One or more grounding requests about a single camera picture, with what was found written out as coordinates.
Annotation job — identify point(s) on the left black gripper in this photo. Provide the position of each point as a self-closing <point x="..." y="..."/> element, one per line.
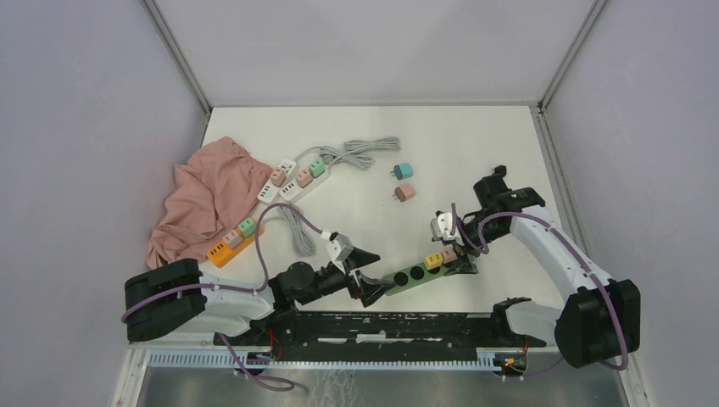
<point x="370" y="289"/>

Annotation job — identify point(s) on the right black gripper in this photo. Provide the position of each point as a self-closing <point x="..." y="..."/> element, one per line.
<point x="462" y="266"/>

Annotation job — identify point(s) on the green power strip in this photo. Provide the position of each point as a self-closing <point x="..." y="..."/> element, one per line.
<point x="416" y="275"/>

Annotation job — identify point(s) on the pink charger plug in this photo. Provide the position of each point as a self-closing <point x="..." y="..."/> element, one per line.
<point x="404" y="192"/>

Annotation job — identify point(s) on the teal usb charger plug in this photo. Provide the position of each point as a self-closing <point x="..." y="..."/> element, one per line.
<point x="402" y="171"/>

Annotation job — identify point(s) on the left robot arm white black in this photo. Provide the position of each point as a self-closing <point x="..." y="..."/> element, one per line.
<point x="179" y="298"/>

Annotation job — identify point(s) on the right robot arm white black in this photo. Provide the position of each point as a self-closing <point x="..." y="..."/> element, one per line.
<point x="599" y="319"/>

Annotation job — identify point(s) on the pink charger plug far end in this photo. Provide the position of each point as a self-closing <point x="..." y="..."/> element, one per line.
<point x="449" y="256"/>

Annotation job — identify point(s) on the yellow charger plug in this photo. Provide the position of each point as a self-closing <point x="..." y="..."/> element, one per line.
<point x="433" y="263"/>

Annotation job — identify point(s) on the pink plug on right strip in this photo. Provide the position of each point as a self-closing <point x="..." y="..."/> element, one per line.
<point x="304" y="178"/>

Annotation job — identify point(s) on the green plug on white strip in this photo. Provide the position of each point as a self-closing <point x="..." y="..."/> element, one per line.
<point x="317" y="168"/>

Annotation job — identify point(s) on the orange power strip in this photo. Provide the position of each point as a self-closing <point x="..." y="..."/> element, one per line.
<point x="220" y="255"/>

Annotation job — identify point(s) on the pink cloth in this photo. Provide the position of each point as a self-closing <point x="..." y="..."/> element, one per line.
<point x="214" y="191"/>

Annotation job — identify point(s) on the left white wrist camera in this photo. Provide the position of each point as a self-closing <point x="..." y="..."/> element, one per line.
<point x="339" y="249"/>

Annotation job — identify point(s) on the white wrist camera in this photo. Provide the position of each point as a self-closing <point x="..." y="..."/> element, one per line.
<point x="339" y="249"/>
<point x="444" y="228"/>

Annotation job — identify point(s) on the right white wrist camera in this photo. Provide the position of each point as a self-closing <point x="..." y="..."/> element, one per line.
<point x="444" y="228"/>

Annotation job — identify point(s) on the black mounting base plate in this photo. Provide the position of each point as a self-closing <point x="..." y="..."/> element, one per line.
<point x="324" y="336"/>

